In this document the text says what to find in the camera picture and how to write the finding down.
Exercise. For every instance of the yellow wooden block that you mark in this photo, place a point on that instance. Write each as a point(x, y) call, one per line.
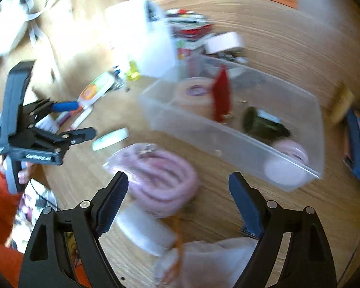
point(342, 105)

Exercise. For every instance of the blue patterned pouch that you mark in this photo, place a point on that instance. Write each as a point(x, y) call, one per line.
point(355, 144)

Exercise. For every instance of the person's left hand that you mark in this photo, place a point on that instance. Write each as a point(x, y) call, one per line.
point(25, 175)

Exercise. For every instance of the beige tape roll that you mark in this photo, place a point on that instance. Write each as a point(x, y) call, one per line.
point(186, 102)

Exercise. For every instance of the stack of colourful packets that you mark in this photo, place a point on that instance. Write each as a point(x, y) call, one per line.
point(189, 30)

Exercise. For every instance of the pale pink cloth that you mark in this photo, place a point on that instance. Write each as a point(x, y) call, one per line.
point(207, 261)

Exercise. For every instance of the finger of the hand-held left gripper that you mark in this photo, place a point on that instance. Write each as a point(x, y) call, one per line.
point(81, 133)
point(64, 106)

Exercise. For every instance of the white tape roll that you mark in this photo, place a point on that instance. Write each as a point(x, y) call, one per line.
point(225, 42)

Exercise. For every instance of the white and pink stick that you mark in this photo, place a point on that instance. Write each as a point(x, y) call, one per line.
point(82, 117)

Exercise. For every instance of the white round lid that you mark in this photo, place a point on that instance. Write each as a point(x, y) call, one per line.
point(282, 171)

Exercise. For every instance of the pink tape roll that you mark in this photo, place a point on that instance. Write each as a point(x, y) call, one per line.
point(291, 150)

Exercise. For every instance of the person's left forearm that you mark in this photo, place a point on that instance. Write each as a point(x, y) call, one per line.
point(1, 204)

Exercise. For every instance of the wooden desktop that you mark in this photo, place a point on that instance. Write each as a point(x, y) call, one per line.
point(288, 66)

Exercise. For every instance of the clear plastic bin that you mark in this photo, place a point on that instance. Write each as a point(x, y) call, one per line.
point(198, 132)

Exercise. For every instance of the red fabric piece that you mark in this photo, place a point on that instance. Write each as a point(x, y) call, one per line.
point(222, 96)

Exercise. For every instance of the dark green jar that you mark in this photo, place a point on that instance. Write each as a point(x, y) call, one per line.
point(258, 126)

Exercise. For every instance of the white plastic tube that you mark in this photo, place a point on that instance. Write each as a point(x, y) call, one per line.
point(144, 231)

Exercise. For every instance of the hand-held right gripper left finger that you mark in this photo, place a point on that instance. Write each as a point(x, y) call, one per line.
point(114, 204)

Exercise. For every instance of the white cloth bag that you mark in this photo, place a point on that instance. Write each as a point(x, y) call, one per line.
point(9, 27)

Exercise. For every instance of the black and white printed cloth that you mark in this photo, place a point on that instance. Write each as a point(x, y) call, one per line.
point(36, 195)

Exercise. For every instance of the yellow-green small bottle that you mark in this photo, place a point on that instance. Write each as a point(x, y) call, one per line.
point(132, 72)

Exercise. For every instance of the orange and white tube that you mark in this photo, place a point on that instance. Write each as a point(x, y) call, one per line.
point(93, 91)

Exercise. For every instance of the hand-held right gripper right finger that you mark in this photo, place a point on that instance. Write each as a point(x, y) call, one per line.
point(246, 204)

